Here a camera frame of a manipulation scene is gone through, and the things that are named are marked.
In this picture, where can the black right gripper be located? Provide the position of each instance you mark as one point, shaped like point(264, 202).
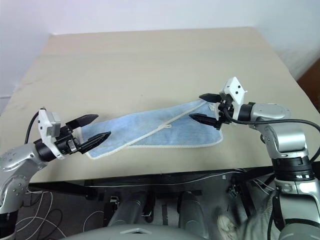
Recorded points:
point(220, 110)

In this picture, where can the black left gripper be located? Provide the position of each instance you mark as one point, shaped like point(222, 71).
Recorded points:
point(66, 143)

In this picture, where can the light blue cloth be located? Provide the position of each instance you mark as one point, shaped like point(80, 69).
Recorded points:
point(155, 127)

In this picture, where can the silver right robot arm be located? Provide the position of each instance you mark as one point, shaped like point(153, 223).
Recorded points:
point(287, 140)

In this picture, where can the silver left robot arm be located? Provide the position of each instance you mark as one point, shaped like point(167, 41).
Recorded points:
point(17, 160)

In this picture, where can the grey left robot leg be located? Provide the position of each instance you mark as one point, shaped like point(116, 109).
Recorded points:
point(132, 207)

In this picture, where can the grey robot leg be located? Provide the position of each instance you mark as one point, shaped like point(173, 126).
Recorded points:
point(132, 207)
point(192, 212)

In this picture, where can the grey right robot leg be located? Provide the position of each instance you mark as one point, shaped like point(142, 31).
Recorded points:
point(192, 212)

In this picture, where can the brown wooden cabinet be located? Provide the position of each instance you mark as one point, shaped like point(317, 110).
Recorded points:
point(311, 82)

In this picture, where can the grey robot torso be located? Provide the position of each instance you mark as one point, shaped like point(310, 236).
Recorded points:
point(135, 232)

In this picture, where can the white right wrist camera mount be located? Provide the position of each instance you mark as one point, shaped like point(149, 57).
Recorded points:
point(235, 87)

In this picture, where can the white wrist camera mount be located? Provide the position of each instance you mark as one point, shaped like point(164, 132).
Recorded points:
point(235, 87)
point(46, 125)

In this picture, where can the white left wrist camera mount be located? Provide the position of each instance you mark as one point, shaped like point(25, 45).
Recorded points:
point(46, 125)

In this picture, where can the black table frame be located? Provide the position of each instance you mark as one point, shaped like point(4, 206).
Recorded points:
point(125, 183)

